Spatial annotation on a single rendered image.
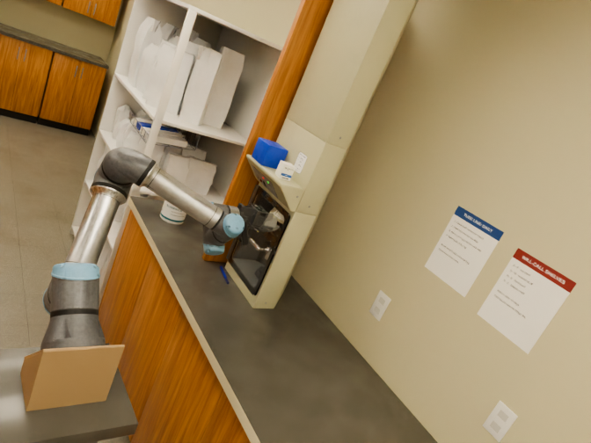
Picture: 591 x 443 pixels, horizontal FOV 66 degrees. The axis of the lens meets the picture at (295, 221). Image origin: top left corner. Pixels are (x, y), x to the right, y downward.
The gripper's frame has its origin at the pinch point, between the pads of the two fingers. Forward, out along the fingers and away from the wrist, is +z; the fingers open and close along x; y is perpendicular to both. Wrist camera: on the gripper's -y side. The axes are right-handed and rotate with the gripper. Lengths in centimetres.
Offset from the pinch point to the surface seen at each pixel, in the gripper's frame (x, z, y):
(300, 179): 1.0, 2.4, 22.0
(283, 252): -4.6, 5.4, -8.5
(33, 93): 496, -36, -94
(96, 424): -55, -70, -37
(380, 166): 5, 45, 36
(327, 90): 8, 2, 57
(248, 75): 153, 45, 42
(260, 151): 18.9, -8.3, 24.5
